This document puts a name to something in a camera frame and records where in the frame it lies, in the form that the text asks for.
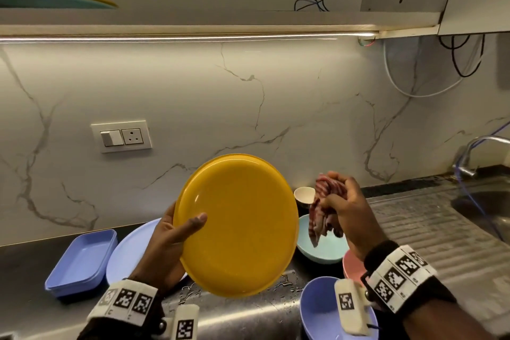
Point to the wrist marker band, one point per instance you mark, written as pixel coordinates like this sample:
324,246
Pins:
398,276
123,302

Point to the LED light strip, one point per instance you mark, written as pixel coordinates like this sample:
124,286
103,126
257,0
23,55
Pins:
199,37

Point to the teal bowl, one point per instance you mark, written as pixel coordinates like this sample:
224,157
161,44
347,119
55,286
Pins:
322,250

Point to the light blue plate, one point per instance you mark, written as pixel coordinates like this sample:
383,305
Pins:
131,252

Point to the steel faucet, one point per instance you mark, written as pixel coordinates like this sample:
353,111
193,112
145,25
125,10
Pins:
464,170

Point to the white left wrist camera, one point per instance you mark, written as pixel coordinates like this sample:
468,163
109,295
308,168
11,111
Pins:
185,324

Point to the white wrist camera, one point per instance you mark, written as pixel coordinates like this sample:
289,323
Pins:
185,324
350,304

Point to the steel sink with drainboard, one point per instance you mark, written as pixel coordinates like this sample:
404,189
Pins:
418,224

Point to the white wall switch socket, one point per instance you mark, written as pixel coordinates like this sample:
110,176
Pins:
131,136

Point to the right wrist marker band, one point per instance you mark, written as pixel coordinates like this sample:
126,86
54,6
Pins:
398,276

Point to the blue rectangular tray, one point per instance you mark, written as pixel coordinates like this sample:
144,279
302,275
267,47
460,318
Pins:
83,262

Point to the large blue bowl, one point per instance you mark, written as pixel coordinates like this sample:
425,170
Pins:
318,308

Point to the left wrist marker band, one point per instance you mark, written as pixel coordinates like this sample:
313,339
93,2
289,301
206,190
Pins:
123,302

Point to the person's left hand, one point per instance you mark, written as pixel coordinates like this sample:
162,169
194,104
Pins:
163,252

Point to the small cream bowl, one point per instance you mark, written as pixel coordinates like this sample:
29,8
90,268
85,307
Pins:
304,194

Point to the person's right forearm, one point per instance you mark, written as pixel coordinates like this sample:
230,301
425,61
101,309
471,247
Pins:
446,324

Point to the pink bowl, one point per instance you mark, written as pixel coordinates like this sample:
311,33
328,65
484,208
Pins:
352,268

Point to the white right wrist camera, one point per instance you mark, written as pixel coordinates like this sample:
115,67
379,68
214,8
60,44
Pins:
350,304

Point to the red checkered cloth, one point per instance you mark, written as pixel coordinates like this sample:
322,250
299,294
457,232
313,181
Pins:
322,220

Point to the person's right hand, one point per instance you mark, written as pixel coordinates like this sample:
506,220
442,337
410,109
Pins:
358,220

